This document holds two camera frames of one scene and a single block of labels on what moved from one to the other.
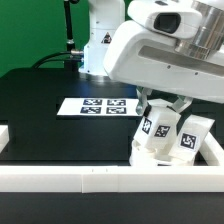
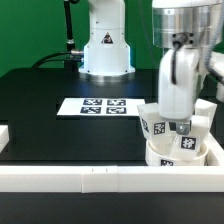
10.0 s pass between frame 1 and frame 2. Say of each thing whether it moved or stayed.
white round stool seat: moved
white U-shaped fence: stayed
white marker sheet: stayed
